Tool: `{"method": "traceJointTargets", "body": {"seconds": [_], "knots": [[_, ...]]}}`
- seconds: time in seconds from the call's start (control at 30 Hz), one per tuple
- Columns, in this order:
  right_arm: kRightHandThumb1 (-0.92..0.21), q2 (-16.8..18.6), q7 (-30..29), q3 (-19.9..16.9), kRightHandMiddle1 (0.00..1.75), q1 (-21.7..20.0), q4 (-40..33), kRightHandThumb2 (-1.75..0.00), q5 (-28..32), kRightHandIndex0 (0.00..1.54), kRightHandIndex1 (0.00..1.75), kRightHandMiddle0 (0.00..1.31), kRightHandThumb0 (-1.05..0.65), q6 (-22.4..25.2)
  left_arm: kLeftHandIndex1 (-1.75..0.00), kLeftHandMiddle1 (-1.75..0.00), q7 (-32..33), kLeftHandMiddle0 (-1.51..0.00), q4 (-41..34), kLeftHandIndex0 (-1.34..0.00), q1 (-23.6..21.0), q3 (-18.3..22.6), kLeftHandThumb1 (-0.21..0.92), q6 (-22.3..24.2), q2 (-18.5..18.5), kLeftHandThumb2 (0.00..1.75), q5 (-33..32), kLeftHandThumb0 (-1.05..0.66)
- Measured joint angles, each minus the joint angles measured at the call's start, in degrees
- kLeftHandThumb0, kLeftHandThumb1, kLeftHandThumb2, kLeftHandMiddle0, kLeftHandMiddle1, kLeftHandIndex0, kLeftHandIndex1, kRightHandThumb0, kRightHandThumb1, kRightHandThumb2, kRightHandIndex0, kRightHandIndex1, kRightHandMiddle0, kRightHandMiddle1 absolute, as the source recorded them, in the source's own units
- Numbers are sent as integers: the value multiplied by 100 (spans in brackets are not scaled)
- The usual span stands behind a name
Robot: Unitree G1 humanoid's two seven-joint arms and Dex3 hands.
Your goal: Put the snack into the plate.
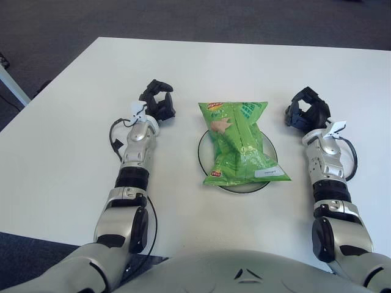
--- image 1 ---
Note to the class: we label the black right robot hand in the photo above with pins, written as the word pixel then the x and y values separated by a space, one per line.
pixel 319 117

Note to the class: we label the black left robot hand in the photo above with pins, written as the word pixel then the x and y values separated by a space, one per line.
pixel 163 110

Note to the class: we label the green snack bag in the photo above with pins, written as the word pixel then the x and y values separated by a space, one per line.
pixel 238 146

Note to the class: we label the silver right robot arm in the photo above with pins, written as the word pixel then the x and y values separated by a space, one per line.
pixel 327 161

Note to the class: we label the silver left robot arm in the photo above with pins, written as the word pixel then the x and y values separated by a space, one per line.
pixel 134 152

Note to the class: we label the white plate with black rim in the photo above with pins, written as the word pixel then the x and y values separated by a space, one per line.
pixel 241 189

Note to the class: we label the white table leg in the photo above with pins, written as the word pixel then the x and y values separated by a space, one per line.
pixel 13 88

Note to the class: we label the grey robot torso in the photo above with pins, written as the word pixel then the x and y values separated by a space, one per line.
pixel 214 274

